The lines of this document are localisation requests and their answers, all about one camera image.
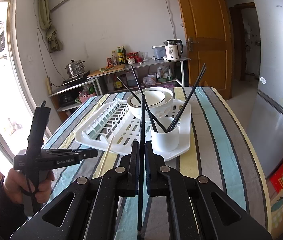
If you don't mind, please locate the metal kitchen table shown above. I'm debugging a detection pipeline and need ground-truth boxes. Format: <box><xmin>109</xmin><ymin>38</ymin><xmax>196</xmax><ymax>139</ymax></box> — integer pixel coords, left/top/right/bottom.
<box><xmin>88</xmin><ymin>57</ymin><xmax>191</xmax><ymax>98</ymax></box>

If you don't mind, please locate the plastic jug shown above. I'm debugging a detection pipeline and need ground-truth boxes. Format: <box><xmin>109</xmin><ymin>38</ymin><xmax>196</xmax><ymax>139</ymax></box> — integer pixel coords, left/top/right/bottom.
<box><xmin>126</xmin><ymin>69</ymin><xmax>138</xmax><ymax>87</ymax></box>

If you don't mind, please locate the white electric kettle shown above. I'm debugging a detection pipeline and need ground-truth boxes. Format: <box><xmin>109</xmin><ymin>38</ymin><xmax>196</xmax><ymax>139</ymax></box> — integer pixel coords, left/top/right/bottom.
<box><xmin>164</xmin><ymin>39</ymin><xmax>184</xmax><ymax>61</ymax></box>

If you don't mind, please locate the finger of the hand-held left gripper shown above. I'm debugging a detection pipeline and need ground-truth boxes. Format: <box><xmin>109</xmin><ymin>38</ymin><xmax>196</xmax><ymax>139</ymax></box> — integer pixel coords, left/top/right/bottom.
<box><xmin>80</xmin><ymin>150</ymin><xmax>98</xmax><ymax>158</ymax></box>
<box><xmin>43</xmin><ymin>149</ymin><xmax>92</xmax><ymax>154</ymax></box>

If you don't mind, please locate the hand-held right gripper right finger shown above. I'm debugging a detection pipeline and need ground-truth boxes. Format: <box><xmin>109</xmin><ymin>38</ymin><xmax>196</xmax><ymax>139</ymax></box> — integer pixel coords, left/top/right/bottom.
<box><xmin>145</xmin><ymin>141</ymin><xmax>273</xmax><ymax>240</ymax></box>

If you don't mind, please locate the wooden chopstick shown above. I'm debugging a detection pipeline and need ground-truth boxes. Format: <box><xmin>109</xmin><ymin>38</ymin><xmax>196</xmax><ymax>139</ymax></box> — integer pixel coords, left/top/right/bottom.
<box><xmin>99</xmin><ymin>134</ymin><xmax>114</xmax><ymax>177</ymax></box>

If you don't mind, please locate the white bowl with black rim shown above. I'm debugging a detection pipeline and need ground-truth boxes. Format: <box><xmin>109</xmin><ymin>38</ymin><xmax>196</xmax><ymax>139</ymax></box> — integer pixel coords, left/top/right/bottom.
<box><xmin>127</xmin><ymin>88</ymin><xmax>169</xmax><ymax>119</ymax></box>

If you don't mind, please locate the white cup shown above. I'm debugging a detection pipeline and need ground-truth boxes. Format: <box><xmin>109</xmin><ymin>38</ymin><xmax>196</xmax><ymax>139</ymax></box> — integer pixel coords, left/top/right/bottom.
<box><xmin>150</xmin><ymin>116</ymin><xmax>180</xmax><ymax>152</ymax></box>

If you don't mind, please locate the steel steamer pot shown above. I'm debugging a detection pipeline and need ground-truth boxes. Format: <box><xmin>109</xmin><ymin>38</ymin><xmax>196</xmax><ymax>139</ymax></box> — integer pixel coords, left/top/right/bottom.
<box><xmin>65</xmin><ymin>59</ymin><xmax>86</xmax><ymax>78</ymax></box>

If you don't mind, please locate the grey storage box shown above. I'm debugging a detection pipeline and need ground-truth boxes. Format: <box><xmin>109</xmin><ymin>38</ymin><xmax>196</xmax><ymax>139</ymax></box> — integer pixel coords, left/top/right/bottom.
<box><xmin>152</xmin><ymin>45</ymin><xmax>167</xmax><ymax>60</ymax></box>

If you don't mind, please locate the black cooker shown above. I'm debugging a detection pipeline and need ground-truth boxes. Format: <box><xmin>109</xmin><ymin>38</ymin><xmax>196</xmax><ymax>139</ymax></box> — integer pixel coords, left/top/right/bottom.
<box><xmin>60</xmin><ymin>94</ymin><xmax>73</xmax><ymax>106</ymax></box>

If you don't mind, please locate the person's left hand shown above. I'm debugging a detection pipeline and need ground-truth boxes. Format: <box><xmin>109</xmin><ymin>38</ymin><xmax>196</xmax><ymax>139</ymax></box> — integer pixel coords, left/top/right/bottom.
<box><xmin>3</xmin><ymin>167</ymin><xmax>55</xmax><ymax>203</ymax></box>

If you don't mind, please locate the silver refrigerator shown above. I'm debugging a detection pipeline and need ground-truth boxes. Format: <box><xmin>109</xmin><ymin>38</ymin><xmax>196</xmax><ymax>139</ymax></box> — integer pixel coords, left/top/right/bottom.
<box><xmin>246</xmin><ymin>0</ymin><xmax>283</xmax><ymax>180</ymax></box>

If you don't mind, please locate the outdoor fan unit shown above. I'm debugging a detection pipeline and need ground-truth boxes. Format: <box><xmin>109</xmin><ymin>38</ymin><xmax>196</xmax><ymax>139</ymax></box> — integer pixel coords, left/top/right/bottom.
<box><xmin>0</xmin><ymin>30</ymin><xmax>7</xmax><ymax>53</ymax></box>

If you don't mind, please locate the pink basket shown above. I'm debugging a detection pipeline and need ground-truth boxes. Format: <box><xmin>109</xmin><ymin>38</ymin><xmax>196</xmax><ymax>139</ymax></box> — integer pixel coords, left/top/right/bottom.
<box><xmin>79</xmin><ymin>92</ymin><xmax>97</xmax><ymax>104</ymax></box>

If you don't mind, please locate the wooden cutting board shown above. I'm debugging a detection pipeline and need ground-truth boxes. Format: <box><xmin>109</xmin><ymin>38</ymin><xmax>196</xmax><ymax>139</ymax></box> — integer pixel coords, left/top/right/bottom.
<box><xmin>88</xmin><ymin>64</ymin><xmax>126</xmax><ymax>78</ymax></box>

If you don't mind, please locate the black induction stove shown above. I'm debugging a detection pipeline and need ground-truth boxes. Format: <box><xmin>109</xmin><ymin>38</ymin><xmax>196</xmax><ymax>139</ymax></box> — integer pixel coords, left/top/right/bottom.
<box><xmin>62</xmin><ymin>70</ymin><xmax>91</xmax><ymax>86</ymax></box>

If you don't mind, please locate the white plastic dish rack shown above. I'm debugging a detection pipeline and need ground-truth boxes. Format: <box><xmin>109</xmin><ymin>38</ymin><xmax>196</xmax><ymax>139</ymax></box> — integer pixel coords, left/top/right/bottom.
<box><xmin>74</xmin><ymin>96</ymin><xmax>192</xmax><ymax>162</ymax></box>

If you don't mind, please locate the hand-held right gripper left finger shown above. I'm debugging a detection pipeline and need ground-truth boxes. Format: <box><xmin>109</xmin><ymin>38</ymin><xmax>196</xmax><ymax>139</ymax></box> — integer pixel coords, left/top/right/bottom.
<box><xmin>10</xmin><ymin>141</ymin><xmax>140</xmax><ymax>240</ymax></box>

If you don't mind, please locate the low white shelf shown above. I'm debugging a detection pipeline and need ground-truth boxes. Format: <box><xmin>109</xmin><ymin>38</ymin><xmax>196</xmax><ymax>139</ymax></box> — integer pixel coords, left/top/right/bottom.
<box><xmin>49</xmin><ymin>77</ymin><xmax>99</xmax><ymax>123</ymax></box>

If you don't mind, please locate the tied green curtain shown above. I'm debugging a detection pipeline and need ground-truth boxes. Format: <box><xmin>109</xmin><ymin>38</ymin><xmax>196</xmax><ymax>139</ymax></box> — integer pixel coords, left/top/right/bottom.
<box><xmin>38</xmin><ymin>0</ymin><xmax>63</xmax><ymax>53</ymax></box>

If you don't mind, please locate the wooden door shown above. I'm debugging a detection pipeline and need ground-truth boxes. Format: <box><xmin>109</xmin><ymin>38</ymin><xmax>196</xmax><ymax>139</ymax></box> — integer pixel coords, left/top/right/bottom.
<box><xmin>173</xmin><ymin>0</ymin><xmax>232</xmax><ymax>100</ymax></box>

